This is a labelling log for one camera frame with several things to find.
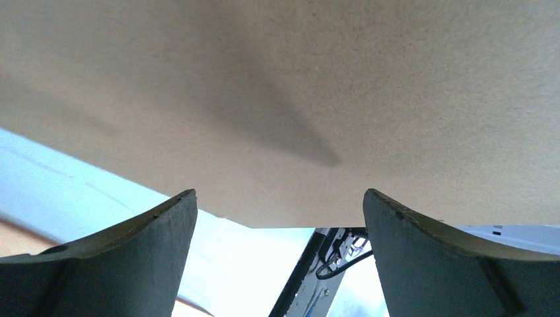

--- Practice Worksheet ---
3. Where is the brown backing board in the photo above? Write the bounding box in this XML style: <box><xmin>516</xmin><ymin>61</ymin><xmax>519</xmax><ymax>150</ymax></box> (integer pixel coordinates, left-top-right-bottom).
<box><xmin>1</xmin><ymin>1</ymin><xmax>559</xmax><ymax>228</ymax></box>

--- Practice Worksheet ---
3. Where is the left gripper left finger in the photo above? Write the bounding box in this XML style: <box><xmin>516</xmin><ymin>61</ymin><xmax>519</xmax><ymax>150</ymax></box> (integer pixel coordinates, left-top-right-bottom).
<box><xmin>1</xmin><ymin>190</ymin><xmax>197</xmax><ymax>316</ymax></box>

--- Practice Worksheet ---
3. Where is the wooden picture frame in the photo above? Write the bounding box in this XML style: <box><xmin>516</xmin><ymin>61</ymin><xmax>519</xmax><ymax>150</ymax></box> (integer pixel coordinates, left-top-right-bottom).
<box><xmin>1</xmin><ymin>219</ymin><xmax>211</xmax><ymax>317</ymax></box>

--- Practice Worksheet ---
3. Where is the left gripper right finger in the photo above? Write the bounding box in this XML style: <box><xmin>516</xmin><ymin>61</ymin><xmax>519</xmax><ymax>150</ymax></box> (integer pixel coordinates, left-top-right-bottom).
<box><xmin>363</xmin><ymin>189</ymin><xmax>559</xmax><ymax>316</ymax></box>

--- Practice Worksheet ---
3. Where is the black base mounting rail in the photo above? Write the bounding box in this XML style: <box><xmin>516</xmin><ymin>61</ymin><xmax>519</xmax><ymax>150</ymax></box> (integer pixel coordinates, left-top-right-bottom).
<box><xmin>269</xmin><ymin>227</ymin><xmax>372</xmax><ymax>317</ymax></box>

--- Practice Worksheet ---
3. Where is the sunset photo print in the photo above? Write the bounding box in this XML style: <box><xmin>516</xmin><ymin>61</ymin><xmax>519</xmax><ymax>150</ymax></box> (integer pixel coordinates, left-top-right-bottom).
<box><xmin>1</xmin><ymin>130</ymin><xmax>312</xmax><ymax>316</ymax></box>

